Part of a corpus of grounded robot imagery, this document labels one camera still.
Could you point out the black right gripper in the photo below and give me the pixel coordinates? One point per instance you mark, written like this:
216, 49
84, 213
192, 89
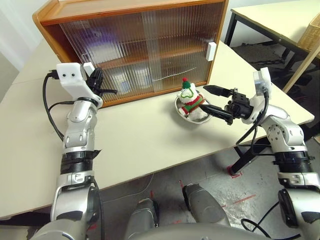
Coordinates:
241, 106

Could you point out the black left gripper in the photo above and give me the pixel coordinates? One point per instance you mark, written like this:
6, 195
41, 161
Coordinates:
96, 85

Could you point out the ribbed clear sliding door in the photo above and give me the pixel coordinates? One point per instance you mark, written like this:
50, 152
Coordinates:
185, 37
117, 57

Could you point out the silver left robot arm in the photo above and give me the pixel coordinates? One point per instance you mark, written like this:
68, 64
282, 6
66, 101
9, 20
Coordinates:
77, 127

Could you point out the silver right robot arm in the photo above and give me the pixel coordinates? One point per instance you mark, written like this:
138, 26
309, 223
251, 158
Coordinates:
285, 135

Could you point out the wooden cabinet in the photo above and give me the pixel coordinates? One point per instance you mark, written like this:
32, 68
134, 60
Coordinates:
100, 10

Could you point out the white plush toy green hat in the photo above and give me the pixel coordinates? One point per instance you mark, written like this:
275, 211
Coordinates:
191, 105

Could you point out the silver metal bowl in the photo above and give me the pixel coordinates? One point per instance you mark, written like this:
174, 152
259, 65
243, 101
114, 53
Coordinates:
198, 122

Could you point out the black table leg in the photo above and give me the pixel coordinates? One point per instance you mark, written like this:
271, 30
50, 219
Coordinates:
25, 215
246, 158

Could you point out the beige side table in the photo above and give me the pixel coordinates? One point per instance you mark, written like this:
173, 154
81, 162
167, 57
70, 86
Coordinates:
270, 20

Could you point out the grey right robot leg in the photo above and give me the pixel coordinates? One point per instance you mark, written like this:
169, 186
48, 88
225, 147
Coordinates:
207, 207

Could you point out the wicker basket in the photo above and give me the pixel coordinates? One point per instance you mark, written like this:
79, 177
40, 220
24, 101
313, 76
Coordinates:
311, 32

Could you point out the silver robot torso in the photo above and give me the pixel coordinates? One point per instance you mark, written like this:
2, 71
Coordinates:
175, 233

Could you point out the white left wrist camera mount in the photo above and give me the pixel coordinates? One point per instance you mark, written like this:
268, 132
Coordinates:
72, 82

